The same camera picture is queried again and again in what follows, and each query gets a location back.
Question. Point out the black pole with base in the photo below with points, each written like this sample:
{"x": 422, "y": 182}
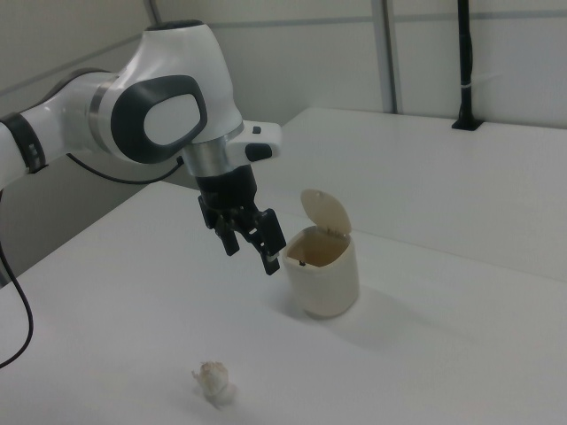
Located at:
{"x": 465, "y": 66}

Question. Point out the small white lidded bin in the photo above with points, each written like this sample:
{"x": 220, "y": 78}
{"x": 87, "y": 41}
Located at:
{"x": 323, "y": 288}

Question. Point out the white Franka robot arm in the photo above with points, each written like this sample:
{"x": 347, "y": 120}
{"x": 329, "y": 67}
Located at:
{"x": 173, "y": 115}

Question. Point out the grey partition post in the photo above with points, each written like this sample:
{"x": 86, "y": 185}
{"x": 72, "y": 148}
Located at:
{"x": 390, "y": 53}

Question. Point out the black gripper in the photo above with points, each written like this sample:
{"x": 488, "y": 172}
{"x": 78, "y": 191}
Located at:
{"x": 228, "y": 190}

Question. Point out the crumpled white paper trash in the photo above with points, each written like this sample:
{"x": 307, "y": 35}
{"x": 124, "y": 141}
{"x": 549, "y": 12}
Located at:
{"x": 212, "y": 380}

